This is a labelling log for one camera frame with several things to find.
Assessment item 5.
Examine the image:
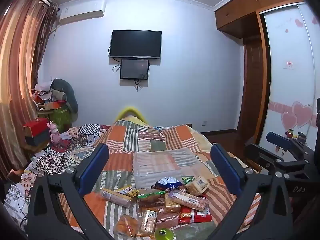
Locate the wooden overhead cabinet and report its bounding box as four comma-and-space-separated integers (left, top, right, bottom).
214, 0, 308, 39

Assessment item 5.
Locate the green lidded jar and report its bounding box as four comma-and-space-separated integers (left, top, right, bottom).
154, 229, 175, 240

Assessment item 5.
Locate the white air conditioner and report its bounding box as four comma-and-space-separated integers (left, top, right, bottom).
58, 0, 107, 26

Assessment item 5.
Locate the dark box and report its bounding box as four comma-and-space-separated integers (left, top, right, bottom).
25, 129, 52, 147

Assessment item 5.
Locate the clear plastic container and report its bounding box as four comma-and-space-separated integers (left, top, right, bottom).
132, 148, 208, 190

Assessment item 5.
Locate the grey cushion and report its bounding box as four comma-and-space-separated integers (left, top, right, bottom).
50, 79, 79, 114

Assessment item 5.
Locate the long cracker packet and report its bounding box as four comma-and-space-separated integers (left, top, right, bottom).
100, 189, 134, 208

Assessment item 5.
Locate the white sliding wardrobe door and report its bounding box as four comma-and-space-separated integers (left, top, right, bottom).
259, 2, 320, 160

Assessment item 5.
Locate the clear plastic bag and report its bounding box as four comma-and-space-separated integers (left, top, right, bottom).
172, 221, 215, 240

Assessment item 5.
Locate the pink toy figure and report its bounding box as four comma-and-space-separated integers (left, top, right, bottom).
47, 121, 61, 144

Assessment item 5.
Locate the small black monitor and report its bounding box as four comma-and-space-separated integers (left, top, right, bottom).
120, 59, 150, 80

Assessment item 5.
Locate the red snack packet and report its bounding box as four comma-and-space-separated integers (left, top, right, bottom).
179, 206, 213, 224

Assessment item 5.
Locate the black cable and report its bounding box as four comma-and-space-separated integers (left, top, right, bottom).
14, 192, 32, 228

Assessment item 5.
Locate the red box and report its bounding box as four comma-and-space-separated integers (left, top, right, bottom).
22, 118, 52, 138

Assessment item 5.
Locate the bun packet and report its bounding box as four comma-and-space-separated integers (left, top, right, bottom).
114, 214, 140, 239

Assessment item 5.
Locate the yellow plush pillow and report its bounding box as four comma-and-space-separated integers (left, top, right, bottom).
114, 106, 150, 126

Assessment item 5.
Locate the white printed cloth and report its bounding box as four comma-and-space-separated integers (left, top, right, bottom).
4, 184, 30, 220

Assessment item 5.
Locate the square cracker packet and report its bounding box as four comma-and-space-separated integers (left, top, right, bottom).
185, 176, 210, 197

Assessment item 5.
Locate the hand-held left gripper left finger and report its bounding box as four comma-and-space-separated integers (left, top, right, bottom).
27, 143, 110, 240

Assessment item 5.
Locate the patchwork blanket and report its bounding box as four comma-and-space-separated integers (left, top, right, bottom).
5, 119, 265, 240

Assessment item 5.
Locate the striped brown curtain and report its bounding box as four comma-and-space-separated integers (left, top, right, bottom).
0, 0, 59, 179

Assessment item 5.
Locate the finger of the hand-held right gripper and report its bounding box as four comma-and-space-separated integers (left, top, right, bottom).
244, 144, 310, 176
266, 131, 320, 167

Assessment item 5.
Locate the blue white snack bag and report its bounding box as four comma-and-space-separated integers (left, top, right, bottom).
151, 177, 184, 192

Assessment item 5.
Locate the wooden door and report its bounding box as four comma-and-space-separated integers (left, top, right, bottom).
236, 36, 272, 140

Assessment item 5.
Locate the pile of clutter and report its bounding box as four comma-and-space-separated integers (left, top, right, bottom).
31, 81, 68, 112

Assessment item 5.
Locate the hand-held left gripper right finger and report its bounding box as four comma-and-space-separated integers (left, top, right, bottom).
210, 144, 294, 240

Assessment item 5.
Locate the clear cookie packet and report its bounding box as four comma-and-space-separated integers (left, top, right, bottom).
140, 210, 158, 234

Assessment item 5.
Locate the bread slices packet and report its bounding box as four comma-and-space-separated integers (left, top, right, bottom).
164, 192, 182, 213

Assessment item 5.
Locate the green topped biscuit packet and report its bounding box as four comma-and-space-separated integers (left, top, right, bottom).
137, 189, 166, 203

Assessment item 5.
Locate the long wafer packet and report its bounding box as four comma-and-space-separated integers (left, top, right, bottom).
169, 189, 209, 212

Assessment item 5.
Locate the green bag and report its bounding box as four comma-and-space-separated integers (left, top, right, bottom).
48, 105, 72, 133

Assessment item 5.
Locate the black wall television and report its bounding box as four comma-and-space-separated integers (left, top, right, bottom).
109, 29, 162, 59

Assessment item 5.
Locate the yellow white fries bag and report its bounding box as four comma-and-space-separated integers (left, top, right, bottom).
117, 185, 140, 197

